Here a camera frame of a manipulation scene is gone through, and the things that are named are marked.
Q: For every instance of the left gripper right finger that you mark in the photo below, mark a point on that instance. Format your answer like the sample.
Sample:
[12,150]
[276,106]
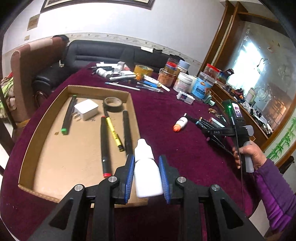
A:
[210,205]

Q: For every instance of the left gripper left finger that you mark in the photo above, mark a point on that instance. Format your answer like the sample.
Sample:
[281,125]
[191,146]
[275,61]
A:
[70,218]

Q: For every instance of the small white dropper bottle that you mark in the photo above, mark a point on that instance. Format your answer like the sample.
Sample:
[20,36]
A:
[146,172]

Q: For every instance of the white bottle orange cap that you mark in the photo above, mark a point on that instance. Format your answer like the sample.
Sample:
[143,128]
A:
[181,123]

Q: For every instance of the black marker white cap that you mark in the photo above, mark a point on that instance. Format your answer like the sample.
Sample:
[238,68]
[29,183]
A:
[191,119]

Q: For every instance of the purple sleeve forearm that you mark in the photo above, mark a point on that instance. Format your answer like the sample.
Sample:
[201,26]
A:
[276,195]

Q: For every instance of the person right hand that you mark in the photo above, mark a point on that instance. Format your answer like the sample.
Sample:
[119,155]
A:
[252,150]

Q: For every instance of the black marker red cap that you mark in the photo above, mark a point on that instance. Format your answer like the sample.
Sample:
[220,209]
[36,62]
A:
[105,154]

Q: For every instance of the maroon velvet tablecloth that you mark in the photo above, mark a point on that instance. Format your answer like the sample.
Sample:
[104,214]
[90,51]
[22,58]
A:
[187,150]

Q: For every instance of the yellow highlighter pen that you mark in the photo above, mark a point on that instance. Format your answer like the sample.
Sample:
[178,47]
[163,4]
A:
[115,135]

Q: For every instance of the plain black marker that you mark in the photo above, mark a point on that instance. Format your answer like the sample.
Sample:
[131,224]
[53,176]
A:
[127,133]

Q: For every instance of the blue label plastic jar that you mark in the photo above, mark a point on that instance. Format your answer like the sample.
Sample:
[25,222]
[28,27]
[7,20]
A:
[202,86]

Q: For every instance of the white eraser box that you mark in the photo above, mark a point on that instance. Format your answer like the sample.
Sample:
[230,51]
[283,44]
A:
[186,98]

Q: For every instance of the cardboard tray box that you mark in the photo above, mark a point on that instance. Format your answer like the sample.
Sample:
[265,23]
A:
[54,163]

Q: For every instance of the red lid clear jar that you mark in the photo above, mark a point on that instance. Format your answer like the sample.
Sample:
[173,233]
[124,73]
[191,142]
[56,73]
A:
[211,71]

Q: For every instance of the white plastic tub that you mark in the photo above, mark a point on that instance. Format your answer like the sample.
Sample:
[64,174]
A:
[183,82]

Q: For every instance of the black marker green cap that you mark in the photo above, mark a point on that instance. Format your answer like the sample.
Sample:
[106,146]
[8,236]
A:
[68,116]

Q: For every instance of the white charger adapter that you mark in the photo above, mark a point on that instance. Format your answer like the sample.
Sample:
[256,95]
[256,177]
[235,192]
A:
[86,109]

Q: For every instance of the amber jar orange label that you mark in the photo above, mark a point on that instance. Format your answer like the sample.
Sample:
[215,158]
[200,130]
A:
[166,78]

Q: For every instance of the black tape roll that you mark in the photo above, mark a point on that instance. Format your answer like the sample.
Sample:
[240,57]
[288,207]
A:
[113,104]

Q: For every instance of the blue flat case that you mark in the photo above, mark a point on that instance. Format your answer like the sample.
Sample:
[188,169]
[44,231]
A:
[150,84]

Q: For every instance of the white pen blue tip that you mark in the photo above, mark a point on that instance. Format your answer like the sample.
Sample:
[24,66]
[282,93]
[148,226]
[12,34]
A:
[122,86]

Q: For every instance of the yellow packing tape roll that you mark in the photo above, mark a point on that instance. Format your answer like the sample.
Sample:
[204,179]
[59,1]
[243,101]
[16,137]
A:
[143,70]

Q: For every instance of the black leather sofa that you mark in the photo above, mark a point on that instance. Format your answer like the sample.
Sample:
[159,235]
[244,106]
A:
[81,53]

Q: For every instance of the brown armchair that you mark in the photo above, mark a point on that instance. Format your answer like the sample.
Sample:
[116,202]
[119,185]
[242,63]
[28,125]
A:
[26,62]

